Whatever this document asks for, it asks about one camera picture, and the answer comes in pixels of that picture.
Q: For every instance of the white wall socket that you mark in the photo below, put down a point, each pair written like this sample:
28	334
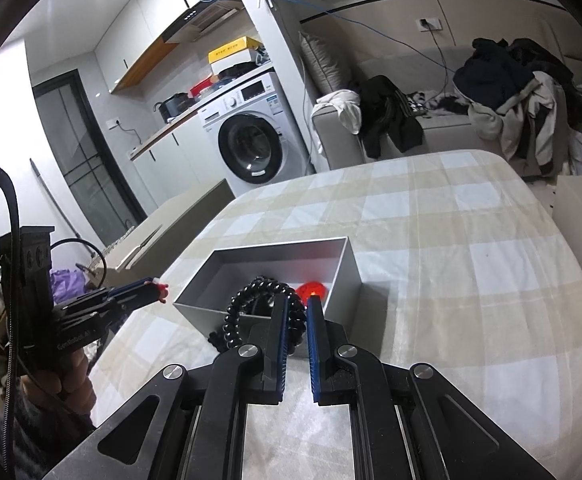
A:
430	24
114	124

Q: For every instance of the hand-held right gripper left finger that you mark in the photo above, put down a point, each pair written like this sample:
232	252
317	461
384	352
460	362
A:
266	360

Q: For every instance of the person's left hand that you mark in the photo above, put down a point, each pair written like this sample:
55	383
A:
76	380

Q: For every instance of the black bag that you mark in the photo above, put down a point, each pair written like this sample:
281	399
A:
236	69

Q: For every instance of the white wall cabinet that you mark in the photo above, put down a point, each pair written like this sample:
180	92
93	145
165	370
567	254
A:
136	35

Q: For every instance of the brown cardboard box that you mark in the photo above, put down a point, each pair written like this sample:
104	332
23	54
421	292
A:
171	220

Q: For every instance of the beige garment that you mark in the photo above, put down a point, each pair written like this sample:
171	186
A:
521	120

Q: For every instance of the range hood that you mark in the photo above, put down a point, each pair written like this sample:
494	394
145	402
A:
206	12

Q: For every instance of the small red hair clip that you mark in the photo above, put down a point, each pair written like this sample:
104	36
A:
161	290

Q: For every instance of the red container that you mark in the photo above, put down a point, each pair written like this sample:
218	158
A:
201	87

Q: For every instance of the yellow box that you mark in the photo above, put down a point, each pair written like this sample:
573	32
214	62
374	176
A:
231	50

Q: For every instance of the black pot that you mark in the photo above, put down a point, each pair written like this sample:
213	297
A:
173	105

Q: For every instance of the purple plastic bag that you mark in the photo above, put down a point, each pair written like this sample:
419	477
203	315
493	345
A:
68	282

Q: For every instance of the dark clothes pile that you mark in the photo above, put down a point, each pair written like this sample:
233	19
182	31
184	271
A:
491	70

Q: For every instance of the grey pillow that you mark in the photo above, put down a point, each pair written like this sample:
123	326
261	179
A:
321	60

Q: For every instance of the white washing machine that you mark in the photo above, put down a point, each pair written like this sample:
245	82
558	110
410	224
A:
251	100

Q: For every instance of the red round hair accessory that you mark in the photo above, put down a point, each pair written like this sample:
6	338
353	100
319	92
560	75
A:
311	290

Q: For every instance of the white counter cabinet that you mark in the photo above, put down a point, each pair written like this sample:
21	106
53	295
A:
181	155

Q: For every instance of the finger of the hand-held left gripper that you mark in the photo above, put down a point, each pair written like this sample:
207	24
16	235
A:
131	290
126	306

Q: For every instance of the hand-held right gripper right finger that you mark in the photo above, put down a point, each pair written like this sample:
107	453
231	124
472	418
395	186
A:
328	360

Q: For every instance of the white garment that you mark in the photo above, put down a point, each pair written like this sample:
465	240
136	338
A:
348	110

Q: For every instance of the black and white patterned cloth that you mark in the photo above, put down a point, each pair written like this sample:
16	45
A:
421	102

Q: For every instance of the grey cardboard box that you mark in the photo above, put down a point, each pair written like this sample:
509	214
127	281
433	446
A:
271	260

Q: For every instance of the beige sofa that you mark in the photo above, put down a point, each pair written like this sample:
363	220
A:
441	132

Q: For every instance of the black-framed glass door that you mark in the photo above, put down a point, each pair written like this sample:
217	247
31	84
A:
86	175

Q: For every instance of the black garment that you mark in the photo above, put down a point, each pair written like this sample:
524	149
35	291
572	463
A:
386	110

